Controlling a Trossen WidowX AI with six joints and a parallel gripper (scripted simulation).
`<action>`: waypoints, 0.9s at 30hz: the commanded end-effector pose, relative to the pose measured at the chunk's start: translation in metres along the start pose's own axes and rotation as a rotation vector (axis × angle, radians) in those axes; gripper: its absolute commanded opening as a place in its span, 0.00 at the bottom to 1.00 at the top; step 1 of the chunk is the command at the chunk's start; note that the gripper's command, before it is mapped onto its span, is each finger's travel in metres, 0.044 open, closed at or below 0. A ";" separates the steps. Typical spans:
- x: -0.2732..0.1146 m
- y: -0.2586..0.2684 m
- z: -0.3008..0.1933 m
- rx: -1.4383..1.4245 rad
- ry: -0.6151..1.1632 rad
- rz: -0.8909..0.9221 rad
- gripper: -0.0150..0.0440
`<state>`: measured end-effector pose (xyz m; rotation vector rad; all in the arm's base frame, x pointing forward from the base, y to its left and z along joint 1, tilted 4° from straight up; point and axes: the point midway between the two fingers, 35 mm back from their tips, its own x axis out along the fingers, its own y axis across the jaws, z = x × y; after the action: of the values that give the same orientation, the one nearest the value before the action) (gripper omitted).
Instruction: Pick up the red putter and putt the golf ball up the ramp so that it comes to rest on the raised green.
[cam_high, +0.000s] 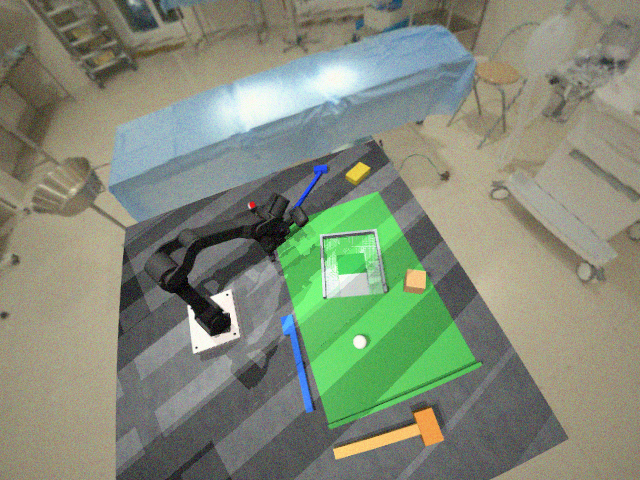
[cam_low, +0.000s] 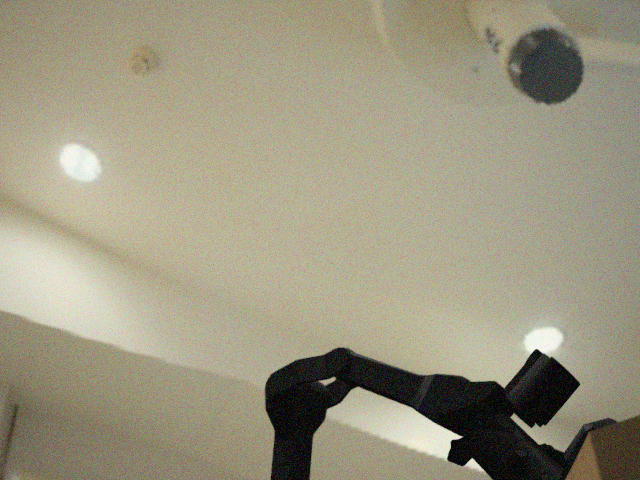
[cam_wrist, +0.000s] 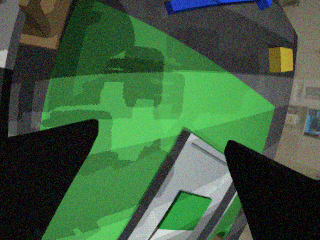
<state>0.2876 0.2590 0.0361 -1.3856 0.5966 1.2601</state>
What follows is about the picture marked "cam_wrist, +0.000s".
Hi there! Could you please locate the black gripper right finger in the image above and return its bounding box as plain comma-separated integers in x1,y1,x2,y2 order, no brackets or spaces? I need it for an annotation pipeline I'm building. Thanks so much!
224,140,320,240

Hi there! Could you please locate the green putting mat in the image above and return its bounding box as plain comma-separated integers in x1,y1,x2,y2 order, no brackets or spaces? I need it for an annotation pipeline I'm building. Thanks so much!
39,0,275,240

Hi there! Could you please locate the yellow rectangular block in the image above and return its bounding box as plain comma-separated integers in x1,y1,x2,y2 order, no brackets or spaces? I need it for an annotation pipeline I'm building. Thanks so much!
268,47,293,73

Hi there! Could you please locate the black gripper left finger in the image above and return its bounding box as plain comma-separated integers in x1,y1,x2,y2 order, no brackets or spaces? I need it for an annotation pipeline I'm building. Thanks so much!
0,119,99,240

